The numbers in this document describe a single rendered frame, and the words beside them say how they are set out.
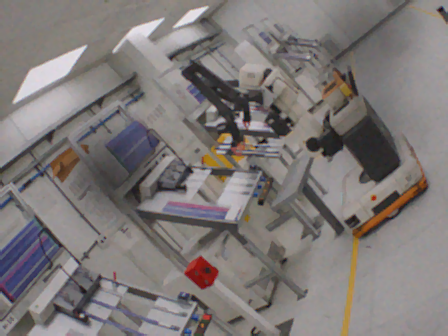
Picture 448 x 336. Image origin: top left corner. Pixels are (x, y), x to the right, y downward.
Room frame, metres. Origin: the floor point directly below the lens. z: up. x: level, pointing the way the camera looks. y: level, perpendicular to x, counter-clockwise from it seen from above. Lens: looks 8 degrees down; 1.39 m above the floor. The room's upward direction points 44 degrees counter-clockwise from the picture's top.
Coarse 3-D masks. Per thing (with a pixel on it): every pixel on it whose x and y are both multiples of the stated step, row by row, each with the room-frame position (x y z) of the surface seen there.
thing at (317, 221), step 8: (256, 160) 3.39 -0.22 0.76; (264, 168) 3.39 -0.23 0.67; (272, 176) 3.39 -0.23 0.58; (280, 184) 3.39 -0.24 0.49; (296, 200) 3.41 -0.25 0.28; (304, 208) 3.42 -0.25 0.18; (304, 216) 3.40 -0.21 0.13; (320, 216) 3.43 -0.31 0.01; (312, 224) 3.40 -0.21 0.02; (320, 224) 3.29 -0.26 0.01; (304, 232) 3.43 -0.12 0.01
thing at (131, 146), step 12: (120, 132) 3.16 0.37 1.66; (132, 132) 3.21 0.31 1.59; (144, 132) 3.31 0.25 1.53; (108, 144) 2.94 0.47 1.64; (120, 144) 3.03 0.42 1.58; (132, 144) 3.12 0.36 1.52; (144, 144) 3.22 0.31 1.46; (156, 144) 3.32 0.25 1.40; (120, 156) 2.95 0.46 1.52; (132, 156) 3.04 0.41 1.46; (144, 156) 3.13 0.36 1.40; (132, 168) 2.96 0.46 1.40
